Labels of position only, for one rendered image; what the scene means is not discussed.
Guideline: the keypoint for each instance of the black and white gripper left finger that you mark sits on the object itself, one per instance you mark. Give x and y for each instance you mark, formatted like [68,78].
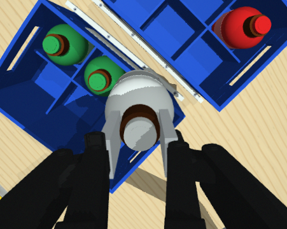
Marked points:
[40,198]

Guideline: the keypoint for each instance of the grey bottle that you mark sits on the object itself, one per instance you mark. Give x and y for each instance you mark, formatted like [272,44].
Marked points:
[139,95]

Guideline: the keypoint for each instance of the red bottle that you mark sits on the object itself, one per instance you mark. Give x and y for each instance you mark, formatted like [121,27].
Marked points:
[242,28]

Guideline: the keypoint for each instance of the blue crate with dividers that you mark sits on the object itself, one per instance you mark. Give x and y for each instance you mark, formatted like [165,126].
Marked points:
[207,65]
[52,102]

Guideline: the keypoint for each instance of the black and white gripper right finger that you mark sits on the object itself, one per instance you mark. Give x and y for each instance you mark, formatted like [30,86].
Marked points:
[239,199]

